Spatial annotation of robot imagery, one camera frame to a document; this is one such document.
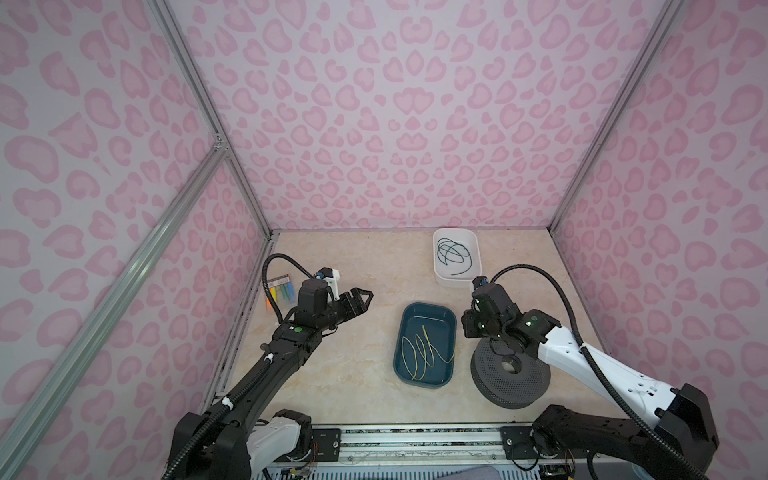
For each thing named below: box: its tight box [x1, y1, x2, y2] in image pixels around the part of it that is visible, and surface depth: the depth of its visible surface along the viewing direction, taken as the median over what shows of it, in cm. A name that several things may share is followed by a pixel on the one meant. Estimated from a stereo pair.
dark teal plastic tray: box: [393, 302, 457, 389], surface depth 89 cm
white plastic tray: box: [433, 228, 483, 289], surface depth 113 cm
